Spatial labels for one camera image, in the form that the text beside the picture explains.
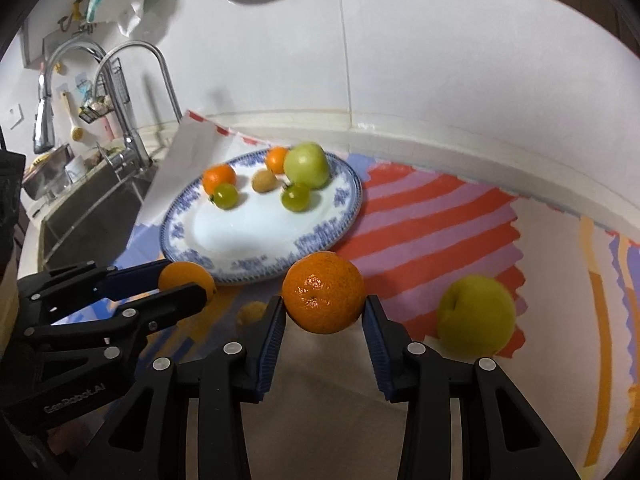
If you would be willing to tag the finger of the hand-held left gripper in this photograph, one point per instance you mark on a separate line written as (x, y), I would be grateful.
(135, 275)
(170, 302)

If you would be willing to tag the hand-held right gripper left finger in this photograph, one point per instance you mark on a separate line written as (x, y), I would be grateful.
(267, 355)

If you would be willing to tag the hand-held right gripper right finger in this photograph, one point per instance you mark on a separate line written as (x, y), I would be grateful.
(380, 355)

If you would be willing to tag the small orange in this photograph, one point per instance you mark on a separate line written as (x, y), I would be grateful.
(219, 176)
(276, 159)
(187, 274)

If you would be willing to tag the large orange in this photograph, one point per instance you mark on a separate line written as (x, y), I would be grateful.
(323, 292)

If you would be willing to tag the yellow apple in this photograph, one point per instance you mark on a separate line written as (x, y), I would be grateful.
(476, 315)

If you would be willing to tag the blue rimmed white plate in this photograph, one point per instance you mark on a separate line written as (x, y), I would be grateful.
(250, 235)

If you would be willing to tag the green tomato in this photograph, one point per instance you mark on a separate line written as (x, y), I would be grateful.
(296, 196)
(224, 196)

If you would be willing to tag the brown kiwi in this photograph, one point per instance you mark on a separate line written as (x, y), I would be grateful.
(263, 180)

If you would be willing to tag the green apple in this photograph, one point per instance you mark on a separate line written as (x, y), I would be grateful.
(306, 165)

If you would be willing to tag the stainless steel sink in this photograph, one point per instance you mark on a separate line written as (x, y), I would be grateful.
(85, 225)

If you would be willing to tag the white mug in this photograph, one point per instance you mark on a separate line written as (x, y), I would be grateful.
(75, 167)

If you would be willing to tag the colourful patterned tablecloth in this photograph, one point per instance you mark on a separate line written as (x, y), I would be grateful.
(450, 220)

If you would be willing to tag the chrome pull-down faucet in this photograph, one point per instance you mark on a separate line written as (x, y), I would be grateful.
(44, 125)

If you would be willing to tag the thin gooseneck faucet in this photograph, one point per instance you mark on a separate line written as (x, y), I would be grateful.
(165, 72)

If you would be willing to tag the yellow wall hooks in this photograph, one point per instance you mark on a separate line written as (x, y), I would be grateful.
(75, 12)

